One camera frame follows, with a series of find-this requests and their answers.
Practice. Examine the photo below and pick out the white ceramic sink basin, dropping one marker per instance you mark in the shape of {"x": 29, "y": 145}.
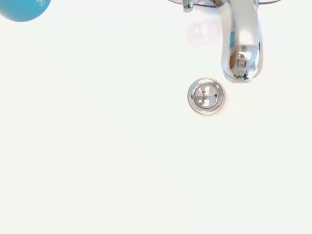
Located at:
{"x": 97, "y": 146}

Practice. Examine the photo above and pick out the chrome sink drain stopper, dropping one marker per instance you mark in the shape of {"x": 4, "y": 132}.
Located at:
{"x": 206, "y": 96}

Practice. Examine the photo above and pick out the chrome faucet spout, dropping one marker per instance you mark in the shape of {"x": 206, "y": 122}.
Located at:
{"x": 246, "y": 36}

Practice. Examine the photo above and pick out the blue round soap bottle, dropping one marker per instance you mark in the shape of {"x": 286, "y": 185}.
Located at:
{"x": 22, "y": 9}

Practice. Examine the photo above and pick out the chrome drain lift rod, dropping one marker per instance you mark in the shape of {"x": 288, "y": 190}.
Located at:
{"x": 187, "y": 6}

